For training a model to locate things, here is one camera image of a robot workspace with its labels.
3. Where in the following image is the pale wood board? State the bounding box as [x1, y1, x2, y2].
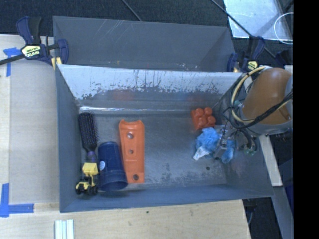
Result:
[8, 58, 60, 205]

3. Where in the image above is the yellow toy loader truck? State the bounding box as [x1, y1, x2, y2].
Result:
[75, 161, 100, 196]

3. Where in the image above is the grey metal bin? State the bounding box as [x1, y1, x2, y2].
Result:
[52, 15, 275, 214]

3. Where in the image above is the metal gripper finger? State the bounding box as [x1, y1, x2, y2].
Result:
[213, 138, 229, 159]

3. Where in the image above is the orange flat block with holes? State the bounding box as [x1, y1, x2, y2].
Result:
[118, 119, 146, 184]

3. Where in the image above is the black hairbrush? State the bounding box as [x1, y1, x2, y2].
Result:
[78, 112, 99, 163]

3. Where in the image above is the dark blue plastic cup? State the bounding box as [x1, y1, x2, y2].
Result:
[97, 141, 129, 192]

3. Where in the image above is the red-orange studded toy brick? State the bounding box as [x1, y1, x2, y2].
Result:
[190, 107, 217, 132]

